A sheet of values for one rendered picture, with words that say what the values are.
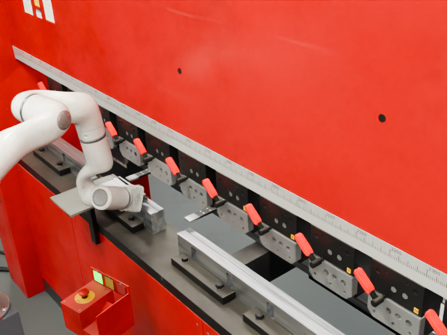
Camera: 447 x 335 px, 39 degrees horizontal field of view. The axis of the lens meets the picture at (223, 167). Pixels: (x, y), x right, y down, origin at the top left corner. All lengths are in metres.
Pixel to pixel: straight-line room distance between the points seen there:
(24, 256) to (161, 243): 1.33
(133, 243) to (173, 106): 0.67
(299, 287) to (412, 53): 2.45
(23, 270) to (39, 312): 0.25
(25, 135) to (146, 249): 0.74
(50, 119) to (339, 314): 2.05
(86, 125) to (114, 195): 0.29
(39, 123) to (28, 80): 1.38
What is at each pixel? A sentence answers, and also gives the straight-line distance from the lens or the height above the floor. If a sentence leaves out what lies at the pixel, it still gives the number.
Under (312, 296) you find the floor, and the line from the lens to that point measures 3.53.
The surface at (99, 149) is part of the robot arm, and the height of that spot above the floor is 1.35.
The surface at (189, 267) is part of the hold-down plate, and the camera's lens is 2.25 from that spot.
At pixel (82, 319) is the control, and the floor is 0.75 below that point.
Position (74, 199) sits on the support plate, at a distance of 2.56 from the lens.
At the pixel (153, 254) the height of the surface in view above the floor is 0.87.
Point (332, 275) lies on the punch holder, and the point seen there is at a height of 1.22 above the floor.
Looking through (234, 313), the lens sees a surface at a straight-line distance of 2.10.
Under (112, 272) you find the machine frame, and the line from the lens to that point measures 2.69.
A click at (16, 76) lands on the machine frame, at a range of 3.24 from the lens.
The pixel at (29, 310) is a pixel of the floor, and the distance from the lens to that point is 3.69.
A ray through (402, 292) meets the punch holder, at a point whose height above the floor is 1.30.
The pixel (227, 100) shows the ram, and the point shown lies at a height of 1.59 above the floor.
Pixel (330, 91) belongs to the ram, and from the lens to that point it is 1.45.
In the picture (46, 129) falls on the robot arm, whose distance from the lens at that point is 1.90.
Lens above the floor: 2.25
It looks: 28 degrees down
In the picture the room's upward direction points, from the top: 3 degrees counter-clockwise
